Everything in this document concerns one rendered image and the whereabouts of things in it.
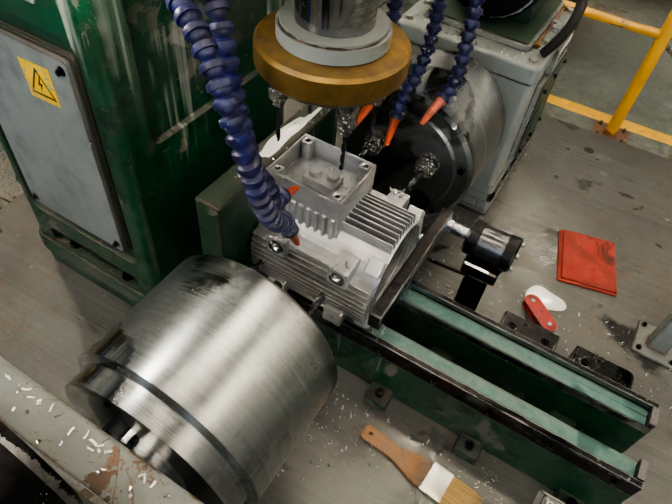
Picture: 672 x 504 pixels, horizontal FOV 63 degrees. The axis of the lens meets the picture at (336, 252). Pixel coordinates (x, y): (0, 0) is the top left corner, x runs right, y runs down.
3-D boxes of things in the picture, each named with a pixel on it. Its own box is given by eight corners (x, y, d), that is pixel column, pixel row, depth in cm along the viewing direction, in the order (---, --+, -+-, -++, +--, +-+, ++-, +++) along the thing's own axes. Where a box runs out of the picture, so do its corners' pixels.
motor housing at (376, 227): (250, 289, 89) (246, 205, 75) (313, 221, 101) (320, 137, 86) (357, 350, 84) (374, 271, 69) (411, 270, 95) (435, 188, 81)
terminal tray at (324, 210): (264, 207, 80) (264, 169, 75) (304, 169, 87) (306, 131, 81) (334, 243, 77) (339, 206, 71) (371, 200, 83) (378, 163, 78)
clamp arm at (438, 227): (436, 217, 92) (362, 322, 77) (440, 204, 90) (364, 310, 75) (455, 226, 91) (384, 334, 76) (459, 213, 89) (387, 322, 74)
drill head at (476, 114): (311, 207, 104) (320, 91, 85) (407, 107, 128) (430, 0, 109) (431, 266, 96) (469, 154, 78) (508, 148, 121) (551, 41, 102)
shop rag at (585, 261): (616, 297, 111) (618, 294, 110) (555, 280, 112) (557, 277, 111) (613, 245, 120) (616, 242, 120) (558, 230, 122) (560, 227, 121)
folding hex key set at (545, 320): (518, 301, 108) (521, 295, 106) (532, 297, 109) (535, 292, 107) (543, 338, 103) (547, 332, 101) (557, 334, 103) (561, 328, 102)
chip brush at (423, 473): (354, 442, 86) (355, 440, 86) (372, 419, 89) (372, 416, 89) (470, 529, 79) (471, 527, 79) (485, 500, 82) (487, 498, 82)
